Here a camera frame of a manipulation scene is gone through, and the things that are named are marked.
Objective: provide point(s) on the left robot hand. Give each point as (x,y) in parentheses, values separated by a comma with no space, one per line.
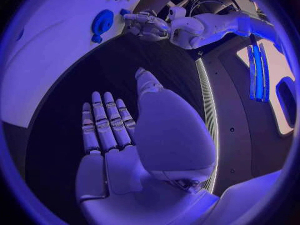
(146,25)

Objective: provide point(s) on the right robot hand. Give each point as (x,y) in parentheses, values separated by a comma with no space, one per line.
(168,135)

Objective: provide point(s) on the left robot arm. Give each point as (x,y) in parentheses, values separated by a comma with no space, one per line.
(211,27)

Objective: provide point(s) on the white task board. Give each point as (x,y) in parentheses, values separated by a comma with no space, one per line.
(58,41)

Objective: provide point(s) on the blue block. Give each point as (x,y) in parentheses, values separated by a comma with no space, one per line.
(124,12)

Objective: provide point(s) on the blue gear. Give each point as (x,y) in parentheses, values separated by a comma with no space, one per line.
(102,21)

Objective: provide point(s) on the blue peg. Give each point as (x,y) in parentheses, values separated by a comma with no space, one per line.
(96,38)

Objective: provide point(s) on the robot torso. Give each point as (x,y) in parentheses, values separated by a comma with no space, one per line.
(246,116)

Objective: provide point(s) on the glowing light bar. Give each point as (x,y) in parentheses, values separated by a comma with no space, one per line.
(258,75)

